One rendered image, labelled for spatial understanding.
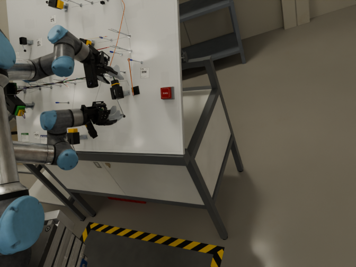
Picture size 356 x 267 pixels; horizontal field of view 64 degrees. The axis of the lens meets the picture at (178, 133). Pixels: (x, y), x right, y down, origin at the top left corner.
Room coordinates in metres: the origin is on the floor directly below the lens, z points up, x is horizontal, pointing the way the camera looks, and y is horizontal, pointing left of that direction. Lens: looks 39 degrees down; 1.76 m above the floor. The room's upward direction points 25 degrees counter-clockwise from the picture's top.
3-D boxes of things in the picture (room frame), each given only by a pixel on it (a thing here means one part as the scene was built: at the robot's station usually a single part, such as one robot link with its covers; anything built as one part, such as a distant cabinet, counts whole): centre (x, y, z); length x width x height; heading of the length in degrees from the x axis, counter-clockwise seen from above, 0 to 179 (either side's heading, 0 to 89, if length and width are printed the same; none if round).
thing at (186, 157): (1.32, 0.48, 0.83); 1.18 x 0.05 x 0.06; 54
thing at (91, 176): (1.50, 0.69, 0.60); 0.55 x 0.02 x 0.39; 54
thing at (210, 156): (1.58, 0.30, 0.60); 1.17 x 0.58 x 0.40; 54
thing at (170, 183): (1.17, 0.25, 0.60); 0.55 x 0.03 x 0.39; 54
